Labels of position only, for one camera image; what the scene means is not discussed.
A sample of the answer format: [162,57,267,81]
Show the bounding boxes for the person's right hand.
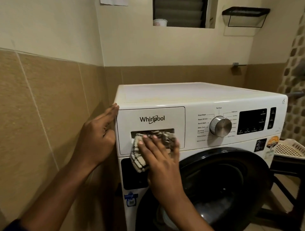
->
[137,134,187,203]

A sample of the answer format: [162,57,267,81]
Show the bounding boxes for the white washing machine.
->
[114,82,288,231]

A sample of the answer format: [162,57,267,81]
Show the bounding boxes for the white detergent drawer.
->
[115,106,186,156]

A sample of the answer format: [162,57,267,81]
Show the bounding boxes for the white perforated plastic basket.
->
[274,139,305,160]

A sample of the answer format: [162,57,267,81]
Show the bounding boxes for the louvered wall window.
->
[152,0,219,29]

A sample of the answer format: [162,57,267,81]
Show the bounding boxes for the white paper sheet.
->
[100,0,129,6]

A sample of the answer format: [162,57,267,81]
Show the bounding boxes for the person's right forearm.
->
[163,191,215,231]

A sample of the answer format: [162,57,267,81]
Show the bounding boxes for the dark plastic stool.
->
[250,155,305,231]

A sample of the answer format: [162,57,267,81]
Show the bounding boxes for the person's left hand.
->
[71,102,119,168]

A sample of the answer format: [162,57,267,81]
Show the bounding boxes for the person's left forearm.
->
[4,159,96,231]

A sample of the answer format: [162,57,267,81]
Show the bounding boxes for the black wire wall shelf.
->
[222,6,271,28]

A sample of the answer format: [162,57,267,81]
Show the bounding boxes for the black-lined patterned cloth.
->
[130,130,177,174]

